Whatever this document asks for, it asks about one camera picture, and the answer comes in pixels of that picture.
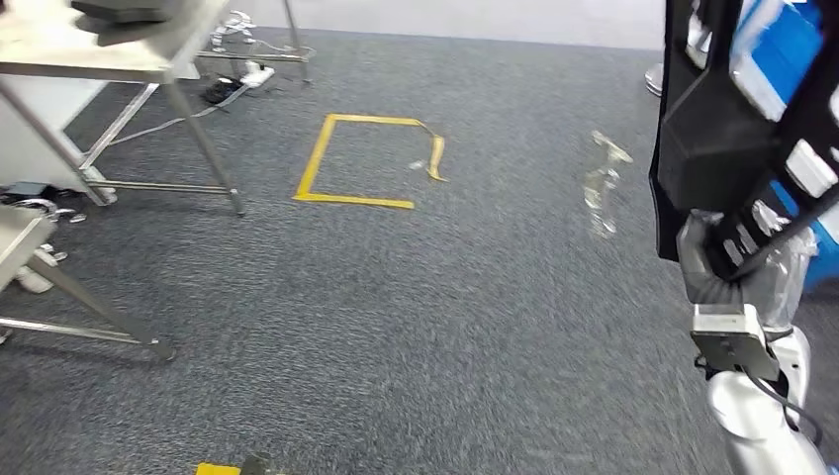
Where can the white charger cluster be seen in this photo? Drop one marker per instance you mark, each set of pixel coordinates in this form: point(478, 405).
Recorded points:
point(233, 29)

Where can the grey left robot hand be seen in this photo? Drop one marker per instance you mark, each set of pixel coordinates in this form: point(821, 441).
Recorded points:
point(257, 465)

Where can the blue plastic bin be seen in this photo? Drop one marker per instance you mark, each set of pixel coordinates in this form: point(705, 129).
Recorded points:
point(780, 39)

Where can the white plastic bin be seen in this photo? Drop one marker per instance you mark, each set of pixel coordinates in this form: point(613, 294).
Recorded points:
point(754, 92)

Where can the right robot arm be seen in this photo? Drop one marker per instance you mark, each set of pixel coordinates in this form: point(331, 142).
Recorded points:
point(754, 419)

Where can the chrome stanchion post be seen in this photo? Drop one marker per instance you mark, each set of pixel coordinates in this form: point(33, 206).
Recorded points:
point(655, 82)

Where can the yellow floor tape square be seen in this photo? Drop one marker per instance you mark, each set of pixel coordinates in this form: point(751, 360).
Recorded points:
point(216, 469)

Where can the white power strip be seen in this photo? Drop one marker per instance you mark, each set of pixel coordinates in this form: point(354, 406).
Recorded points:
point(257, 75)

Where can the crumpled clear plastic wrap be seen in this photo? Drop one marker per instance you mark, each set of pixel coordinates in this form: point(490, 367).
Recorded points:
point(600, 183)

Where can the yellow tape square peeled corner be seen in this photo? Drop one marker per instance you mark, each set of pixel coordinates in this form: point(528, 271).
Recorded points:
point(314, 157)

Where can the black license plate frame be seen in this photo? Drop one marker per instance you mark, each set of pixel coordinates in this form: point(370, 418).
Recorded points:
point(714, 151)

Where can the black power adapter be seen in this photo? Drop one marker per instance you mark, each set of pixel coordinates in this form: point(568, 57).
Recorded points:
point(221, 90)

